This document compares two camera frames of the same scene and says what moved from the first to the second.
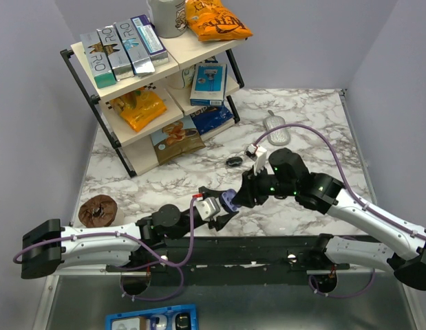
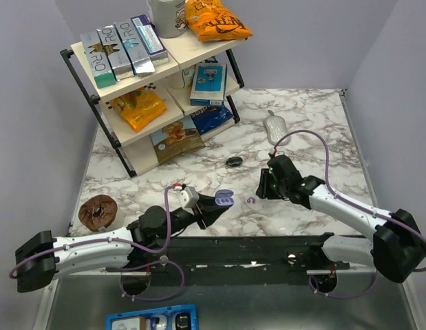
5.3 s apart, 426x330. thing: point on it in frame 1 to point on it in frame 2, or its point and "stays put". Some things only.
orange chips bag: (210, 20) stays put
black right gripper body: (263, 184) to (270, 188)
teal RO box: (102, 68) stays put
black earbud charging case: (234, 161) stays put
